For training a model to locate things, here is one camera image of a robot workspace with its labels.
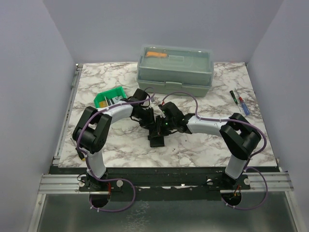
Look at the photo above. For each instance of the black card holder wallet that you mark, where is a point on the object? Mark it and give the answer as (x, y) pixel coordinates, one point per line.
(156, 139)

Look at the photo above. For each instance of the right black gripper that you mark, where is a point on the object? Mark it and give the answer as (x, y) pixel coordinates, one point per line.
(159, 131)

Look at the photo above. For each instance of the green handled screwdriver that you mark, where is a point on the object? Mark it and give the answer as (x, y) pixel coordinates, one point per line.
(234, 98)

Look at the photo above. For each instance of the aluminium rail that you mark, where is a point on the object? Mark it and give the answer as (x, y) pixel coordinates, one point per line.
(253, 182)

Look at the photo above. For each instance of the green plastic bin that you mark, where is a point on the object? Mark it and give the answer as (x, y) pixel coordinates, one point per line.
(118, 91)

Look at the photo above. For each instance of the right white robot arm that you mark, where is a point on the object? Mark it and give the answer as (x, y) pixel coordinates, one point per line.
(239, 135)

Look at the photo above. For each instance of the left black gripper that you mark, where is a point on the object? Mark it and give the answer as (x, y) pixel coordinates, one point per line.
(150, 122)

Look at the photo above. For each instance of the grey plastic tool box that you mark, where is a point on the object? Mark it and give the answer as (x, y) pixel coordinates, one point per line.
(184, 69)

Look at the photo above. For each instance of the orange handled tool in box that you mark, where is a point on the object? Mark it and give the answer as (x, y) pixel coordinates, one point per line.
(151, 54)

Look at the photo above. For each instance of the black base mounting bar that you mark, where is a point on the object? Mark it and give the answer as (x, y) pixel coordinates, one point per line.
(163, 184)

